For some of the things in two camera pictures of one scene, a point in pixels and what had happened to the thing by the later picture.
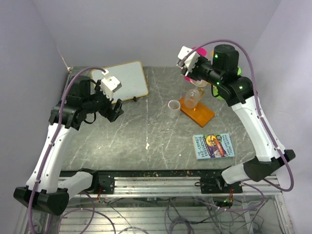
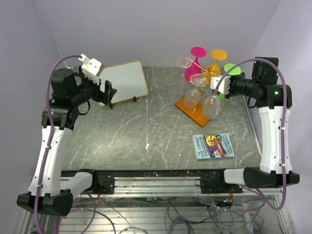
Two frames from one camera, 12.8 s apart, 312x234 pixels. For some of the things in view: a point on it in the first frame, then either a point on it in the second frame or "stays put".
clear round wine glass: [193, 97] stays put
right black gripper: [193, 73] -> [232, 78]
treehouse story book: [215, 146] stays put
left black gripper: [111, 114] -> [105, 97]
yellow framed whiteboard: [131, 76] stays put
